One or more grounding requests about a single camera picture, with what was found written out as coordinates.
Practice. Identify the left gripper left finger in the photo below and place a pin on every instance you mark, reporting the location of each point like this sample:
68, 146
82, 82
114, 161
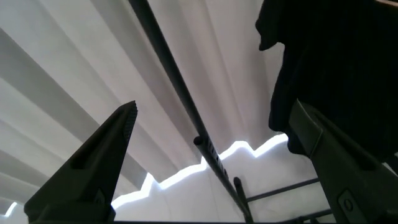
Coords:
84, 174

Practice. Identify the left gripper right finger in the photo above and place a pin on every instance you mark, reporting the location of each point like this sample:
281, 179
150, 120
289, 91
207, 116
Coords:
357, 186

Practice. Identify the black t-shirt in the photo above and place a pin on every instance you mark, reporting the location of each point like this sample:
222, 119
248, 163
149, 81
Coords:
335, 62

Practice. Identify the black clothes rack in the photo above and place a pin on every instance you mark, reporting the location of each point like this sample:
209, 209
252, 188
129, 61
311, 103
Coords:
171, 71

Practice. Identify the white curtain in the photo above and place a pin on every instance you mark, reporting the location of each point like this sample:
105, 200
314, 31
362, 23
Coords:
77, 46

